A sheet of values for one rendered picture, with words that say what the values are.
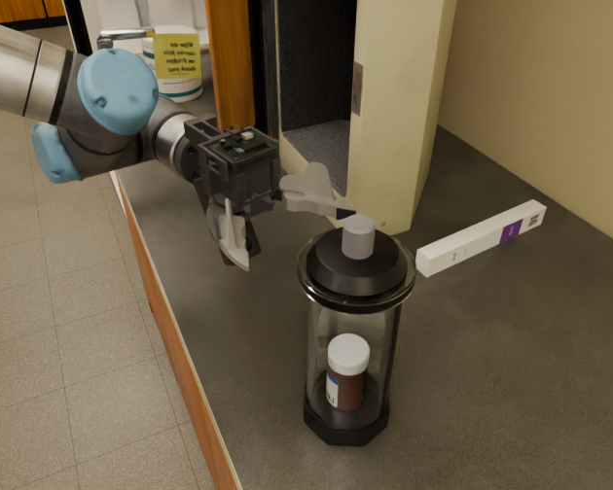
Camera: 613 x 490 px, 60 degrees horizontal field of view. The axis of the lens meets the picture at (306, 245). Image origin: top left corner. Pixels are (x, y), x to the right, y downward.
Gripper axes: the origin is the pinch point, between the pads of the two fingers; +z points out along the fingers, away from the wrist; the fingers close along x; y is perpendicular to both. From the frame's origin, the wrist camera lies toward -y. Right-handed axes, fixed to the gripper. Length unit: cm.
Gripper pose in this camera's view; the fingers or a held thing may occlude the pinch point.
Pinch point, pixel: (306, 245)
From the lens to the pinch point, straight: 55.0
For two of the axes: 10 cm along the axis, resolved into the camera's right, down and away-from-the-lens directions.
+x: 7.6, -4.0, 5.1
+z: 6.5, 4.7, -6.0
